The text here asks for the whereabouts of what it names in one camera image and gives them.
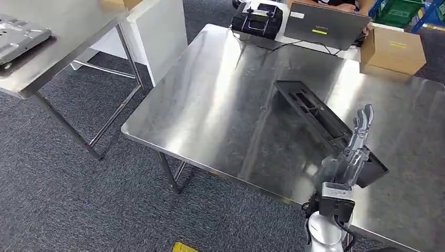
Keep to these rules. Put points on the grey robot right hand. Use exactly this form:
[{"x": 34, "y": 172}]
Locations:
[{"x": 351, "y": 163}]

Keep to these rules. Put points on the black plastic plate bracket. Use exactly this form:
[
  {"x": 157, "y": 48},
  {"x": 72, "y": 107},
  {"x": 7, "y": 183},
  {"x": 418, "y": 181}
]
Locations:
[{"x": 313, "y": 111}]

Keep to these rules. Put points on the large cardboard box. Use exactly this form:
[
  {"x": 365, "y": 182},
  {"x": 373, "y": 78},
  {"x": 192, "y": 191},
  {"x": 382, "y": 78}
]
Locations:
[{"x": 393, "y": 52}]

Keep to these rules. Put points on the grey laptop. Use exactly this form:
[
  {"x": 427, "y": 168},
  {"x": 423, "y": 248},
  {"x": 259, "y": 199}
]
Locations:
[{"x": 323, "y": 26}]

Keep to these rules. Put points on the large steel table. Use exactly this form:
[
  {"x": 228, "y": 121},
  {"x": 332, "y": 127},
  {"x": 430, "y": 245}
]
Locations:
[{"x": 208, "y": 104}]

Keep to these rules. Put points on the person's hand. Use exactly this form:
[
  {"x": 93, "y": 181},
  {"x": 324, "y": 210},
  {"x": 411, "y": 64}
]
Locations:
[{"x": 346, "y": 7}]

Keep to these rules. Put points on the person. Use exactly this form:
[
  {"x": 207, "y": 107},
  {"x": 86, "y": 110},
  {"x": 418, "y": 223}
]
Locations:
[{"x": 365, "y": 6}]

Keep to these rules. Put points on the green plastic crate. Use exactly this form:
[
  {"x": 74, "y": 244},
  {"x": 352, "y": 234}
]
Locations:
[{"x": 396, "y": 12}]

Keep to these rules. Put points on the black remote controller case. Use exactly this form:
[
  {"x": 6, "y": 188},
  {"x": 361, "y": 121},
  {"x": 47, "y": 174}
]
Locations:
[{"x": 257, "y": 21}]

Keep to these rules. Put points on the yellow floor marker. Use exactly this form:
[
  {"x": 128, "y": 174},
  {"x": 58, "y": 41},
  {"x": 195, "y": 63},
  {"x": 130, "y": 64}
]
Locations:
[{"x": 184, "y": 248}]

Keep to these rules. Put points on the white cabinet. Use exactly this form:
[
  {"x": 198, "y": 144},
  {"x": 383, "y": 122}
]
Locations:
[{"x": 163, "y": 38}]

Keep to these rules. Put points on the small cardboard box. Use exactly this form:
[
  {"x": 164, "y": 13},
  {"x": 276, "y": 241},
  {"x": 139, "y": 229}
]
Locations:
[{"x": 120, "y": 4}]

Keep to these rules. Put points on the small steel table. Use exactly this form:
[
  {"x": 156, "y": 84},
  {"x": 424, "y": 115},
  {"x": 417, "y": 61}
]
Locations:
[{"x": 69, "y": 38}]

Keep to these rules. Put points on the grey stamped metal part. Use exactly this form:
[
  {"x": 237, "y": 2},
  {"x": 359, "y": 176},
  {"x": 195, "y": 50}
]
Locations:
[{"x": 19, "y": 40}]

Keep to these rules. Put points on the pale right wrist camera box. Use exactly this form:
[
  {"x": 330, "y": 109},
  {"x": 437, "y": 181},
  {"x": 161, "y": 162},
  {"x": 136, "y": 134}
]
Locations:
[{"x": 336, "y": 203}]

